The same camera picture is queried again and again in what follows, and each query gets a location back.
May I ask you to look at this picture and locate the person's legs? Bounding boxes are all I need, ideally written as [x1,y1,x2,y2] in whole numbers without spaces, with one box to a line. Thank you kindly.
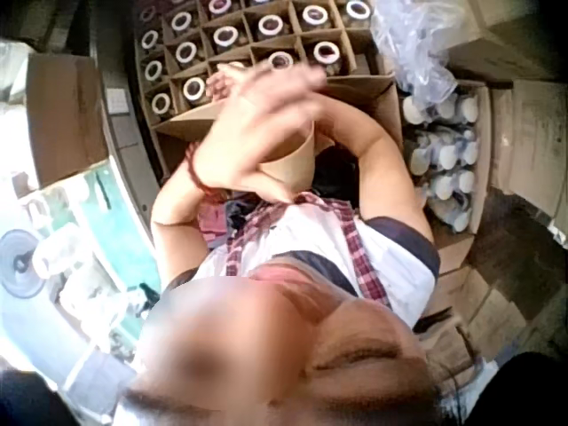
[310,144,369,209]

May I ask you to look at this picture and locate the person's left hand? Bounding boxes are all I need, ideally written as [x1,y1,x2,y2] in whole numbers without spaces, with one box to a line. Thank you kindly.
[193,66,332,206]

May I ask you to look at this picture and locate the clear crumpled plastic bag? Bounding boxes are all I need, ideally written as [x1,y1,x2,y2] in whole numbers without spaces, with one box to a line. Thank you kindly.
[370,0,461,106]

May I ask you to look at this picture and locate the red bead bracelet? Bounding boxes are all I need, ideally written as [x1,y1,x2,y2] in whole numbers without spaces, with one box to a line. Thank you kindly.
[184,141,223,199]

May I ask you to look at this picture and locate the curved brown cardboard sheet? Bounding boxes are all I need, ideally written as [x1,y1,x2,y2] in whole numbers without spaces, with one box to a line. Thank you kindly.
[259,119,334,201]

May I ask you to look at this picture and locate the round grey fan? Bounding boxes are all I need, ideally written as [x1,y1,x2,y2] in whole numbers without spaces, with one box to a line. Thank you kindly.
[0,228,49,300]

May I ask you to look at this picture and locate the group of white-rimmed glass jars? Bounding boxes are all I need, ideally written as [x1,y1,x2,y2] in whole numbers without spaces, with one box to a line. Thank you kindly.
[138,0,374,117]

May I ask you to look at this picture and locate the large carton with dividers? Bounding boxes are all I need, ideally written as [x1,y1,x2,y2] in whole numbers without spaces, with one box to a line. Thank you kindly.
[131,0,403,181]

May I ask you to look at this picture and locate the closed brown cardboard box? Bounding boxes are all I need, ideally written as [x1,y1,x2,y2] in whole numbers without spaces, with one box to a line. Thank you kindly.
[24,55,111,191]

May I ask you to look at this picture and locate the carton of wrapped jars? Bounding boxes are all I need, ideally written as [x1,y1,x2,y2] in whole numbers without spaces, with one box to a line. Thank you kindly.
[398,79,494,279]

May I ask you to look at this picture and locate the group of white-lidded wrapped jars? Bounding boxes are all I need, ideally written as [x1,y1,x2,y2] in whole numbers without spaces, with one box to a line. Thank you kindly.
[402,88,484,235]

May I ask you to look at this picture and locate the clear plastic bottle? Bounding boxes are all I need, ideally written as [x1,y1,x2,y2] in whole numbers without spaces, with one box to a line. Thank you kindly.
[30,221,88,279]

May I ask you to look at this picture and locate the flat grey cardboard sheet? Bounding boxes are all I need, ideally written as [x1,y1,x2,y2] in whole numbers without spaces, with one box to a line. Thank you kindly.
[491,79,567,203]

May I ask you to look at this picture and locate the person's right hand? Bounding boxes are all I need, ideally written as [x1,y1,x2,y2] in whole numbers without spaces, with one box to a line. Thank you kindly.
[205,65,245,102]

